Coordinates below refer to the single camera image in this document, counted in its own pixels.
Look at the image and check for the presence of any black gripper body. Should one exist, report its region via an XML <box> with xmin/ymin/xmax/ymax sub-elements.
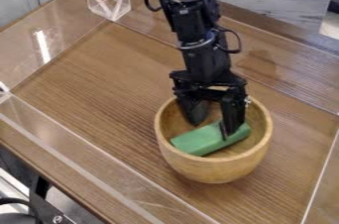
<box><xmin>169</xmin><ymin>34</ymin><xmax>250</xmax><ymax>103</ymax></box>

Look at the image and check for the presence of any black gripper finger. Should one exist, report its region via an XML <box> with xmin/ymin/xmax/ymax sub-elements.
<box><xmin>177</xmin><ymin>93</ymin><xmax>210</xmax><ymax>126</ymax></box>
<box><xmin>221</xmin><ymin>93</ymin><xmax>251</xmax><ymax>141</ymax></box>

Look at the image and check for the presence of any green rectangular block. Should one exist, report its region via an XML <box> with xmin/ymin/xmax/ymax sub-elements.
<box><xmin>170</xmin><ymin>122</ymin><xmax>253</xmax><ymax>157</ymax></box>

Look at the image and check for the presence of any brown wooden bowl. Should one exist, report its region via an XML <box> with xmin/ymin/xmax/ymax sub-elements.
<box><xmin>154</xmin><ymin>97</ymin><xmax>273</xmax><ymax>183</ymax></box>

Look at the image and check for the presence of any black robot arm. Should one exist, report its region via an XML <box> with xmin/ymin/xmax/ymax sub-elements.
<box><xmin>149</xmin><ymin>0</ymin><xmax>247</xmax><ymax>137</ymax></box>

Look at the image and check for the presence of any black cable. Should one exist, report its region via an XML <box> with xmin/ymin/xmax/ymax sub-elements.
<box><xmin>143</xmin><ymin>0</ymin><xmax>165</xmax><ymax>13</ymax></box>

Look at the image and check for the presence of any clear acrylic corner bracket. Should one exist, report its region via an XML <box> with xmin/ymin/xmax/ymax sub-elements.
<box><xmin>86</xmin><ymin>0</ymin><xmax>131</xmax><ymax>22</ymax></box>

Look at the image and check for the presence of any clear acrylic tray wall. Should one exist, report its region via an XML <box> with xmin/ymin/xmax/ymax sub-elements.
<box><xmin>0</xmin><ymin>88</ymin><xmax>219</xmax><ymax>224</ymax></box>

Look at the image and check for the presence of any black table leg bracket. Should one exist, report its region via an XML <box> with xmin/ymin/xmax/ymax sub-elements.
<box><xmin>30</xmin><ymin>176</ymin><xmax>78</xmax><ymax>224</ymax></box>

